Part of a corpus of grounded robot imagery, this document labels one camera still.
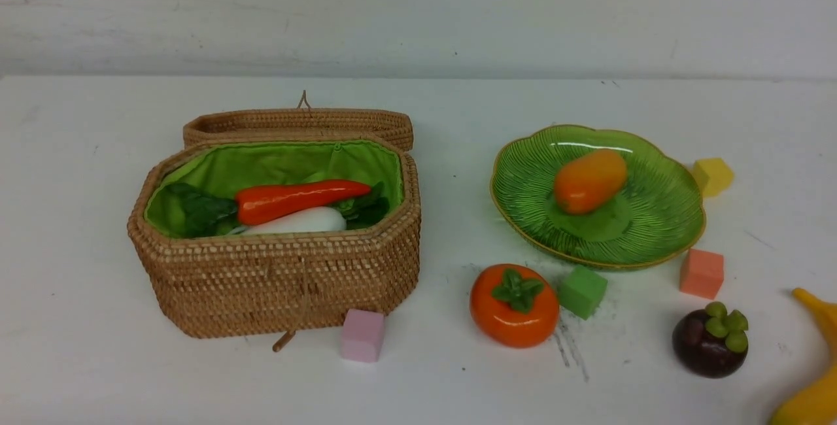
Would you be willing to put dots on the orange persimmon with green leaves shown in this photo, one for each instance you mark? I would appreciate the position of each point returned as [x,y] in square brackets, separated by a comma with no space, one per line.
[514,305]

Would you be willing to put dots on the red orange chili pepper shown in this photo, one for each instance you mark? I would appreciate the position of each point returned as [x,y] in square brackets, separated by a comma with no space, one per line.
[261,204]

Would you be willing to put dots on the orange mango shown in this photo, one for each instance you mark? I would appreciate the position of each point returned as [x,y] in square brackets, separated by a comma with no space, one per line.
[585,184]

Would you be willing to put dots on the white radish with green leaves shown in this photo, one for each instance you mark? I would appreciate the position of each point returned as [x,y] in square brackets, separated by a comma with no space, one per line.
[307,221]

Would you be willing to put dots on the dark purple mangosteen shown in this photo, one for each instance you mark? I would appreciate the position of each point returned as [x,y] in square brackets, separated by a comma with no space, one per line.
[712,341]

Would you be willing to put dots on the pink foam cube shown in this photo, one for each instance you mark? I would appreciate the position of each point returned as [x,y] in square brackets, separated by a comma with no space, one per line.
[362,336]

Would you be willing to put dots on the green foam cube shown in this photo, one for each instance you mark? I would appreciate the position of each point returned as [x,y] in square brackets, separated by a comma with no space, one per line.
[582,291]

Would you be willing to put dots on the woven wicker basket green lining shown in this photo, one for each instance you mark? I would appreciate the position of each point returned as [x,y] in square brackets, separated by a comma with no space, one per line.
[214,279]

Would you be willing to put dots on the green glass plate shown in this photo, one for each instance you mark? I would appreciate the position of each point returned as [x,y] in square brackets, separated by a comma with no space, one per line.
[657,215]

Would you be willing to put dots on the yellow foam cube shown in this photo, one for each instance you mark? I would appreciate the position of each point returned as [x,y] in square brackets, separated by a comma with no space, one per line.
[713,176]

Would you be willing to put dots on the orange foam cube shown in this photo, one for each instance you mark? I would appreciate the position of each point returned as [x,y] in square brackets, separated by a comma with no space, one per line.
[702,273]

